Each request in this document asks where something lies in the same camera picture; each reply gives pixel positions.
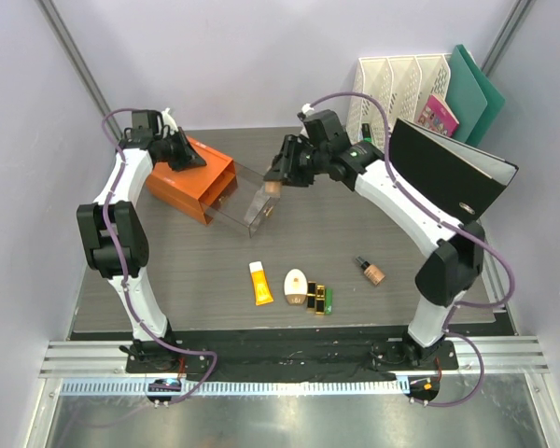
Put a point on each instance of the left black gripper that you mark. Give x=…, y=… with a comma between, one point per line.
x=185, y=152

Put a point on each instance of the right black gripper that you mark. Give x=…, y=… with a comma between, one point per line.
x=284, y=168

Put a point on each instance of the beige foundation bottle black cap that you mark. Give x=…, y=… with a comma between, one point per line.
x=273, y=188

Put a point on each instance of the clear liquid bottle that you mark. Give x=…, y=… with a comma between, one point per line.
x=257, y=204

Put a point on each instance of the beige foundation bottle clear cap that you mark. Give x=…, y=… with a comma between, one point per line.
x=371, y=271

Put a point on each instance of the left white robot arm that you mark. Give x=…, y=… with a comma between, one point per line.
x=116, y=245

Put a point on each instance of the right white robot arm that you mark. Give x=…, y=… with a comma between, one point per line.
x=453, y=258

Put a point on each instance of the orange drawer organizer box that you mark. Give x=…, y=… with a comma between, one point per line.
x=195, y=190

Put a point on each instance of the clear acrylic drawer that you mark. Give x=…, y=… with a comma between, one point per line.
x=230, y=205

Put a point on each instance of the green orange highlighter markers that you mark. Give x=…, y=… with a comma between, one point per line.
x=366, y=132

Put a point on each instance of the cream oval compact bottle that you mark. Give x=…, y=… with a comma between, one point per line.
x=295, y=287

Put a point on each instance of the orange white tube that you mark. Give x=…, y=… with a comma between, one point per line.
x=262, y=292

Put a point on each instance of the green lipstick box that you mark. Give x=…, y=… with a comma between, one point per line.
x=328, y=310

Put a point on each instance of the white mesh file rack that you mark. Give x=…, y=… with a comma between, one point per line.
x=401, y=84

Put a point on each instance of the pink booklet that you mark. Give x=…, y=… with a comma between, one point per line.
x=437, y=116

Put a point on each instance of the black lever arch binder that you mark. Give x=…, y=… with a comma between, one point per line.
x=461, y=180

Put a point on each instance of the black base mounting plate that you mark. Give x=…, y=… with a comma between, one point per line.
x=293, y=355

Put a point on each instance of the green folder front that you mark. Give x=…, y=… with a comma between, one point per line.
x=464, y=96

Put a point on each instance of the green folder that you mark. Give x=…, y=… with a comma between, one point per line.
x=494, y=100
x=464, y=96

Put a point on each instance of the green folder back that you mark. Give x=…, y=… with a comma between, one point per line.
x=494, y=100

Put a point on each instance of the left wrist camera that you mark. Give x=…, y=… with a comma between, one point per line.
x=146, y=121

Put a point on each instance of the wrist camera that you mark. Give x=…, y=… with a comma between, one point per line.
x=146, y=121
x=324, y=127

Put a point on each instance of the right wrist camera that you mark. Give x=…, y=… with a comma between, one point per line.
x=324, y=127

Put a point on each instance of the white slotted cable duct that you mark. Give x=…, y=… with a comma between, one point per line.
x=164, y=387

